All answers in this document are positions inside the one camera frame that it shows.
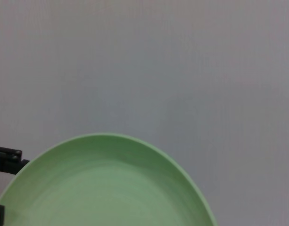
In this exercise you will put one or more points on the light green plate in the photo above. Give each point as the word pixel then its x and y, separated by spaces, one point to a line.
pixel 106 186

